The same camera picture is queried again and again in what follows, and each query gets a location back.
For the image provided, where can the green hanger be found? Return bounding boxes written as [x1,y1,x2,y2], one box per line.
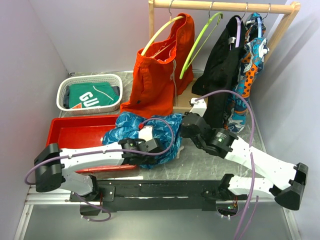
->
[179,11,224,80]

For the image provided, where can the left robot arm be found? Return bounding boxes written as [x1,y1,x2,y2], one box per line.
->
[34,138,165,202]

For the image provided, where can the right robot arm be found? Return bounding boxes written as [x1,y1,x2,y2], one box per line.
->
[180,113,309,211]

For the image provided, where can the black shorts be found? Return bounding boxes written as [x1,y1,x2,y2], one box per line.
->
[191,15,246,128]

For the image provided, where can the yellow hanger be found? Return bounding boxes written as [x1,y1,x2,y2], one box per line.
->
[140,16,184,56]

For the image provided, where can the orange blue patterned shorts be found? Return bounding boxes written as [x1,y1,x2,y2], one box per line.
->
[223,12,269,133]

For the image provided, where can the purple hanger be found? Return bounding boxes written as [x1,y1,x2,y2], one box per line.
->
[234,16,243,48]

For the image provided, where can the light blue hanger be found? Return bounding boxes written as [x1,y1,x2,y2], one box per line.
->
[245,12,263,42]

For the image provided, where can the red plastic tray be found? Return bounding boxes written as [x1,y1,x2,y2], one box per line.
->
[45,114,138,174]

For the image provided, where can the white plastic basket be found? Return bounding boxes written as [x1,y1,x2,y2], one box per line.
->
[56,73,123,116]

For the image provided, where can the green folded shirt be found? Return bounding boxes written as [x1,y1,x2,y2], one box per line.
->
[63,82,120,109]

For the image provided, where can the wooden clothes rack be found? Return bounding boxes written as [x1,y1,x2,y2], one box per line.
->
[148,0,301,63]

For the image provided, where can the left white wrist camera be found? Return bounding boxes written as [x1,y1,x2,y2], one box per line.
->
[138,125,153,142]

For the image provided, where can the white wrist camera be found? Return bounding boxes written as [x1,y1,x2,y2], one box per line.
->
[138,125,153,142]
[189,98,207,117]

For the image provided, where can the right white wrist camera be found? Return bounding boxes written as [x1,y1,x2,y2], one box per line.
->
[189,98,207,117]

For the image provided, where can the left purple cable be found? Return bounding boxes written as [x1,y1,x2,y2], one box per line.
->
[24,117,176,186]

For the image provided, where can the purple cable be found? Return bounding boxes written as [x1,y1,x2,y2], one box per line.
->
[197,89,260,240]
[24,117,176,186]

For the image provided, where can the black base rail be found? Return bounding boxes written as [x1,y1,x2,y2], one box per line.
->
[69,178,248,213]

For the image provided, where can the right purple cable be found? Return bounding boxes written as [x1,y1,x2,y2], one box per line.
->
[197,89,260,240]

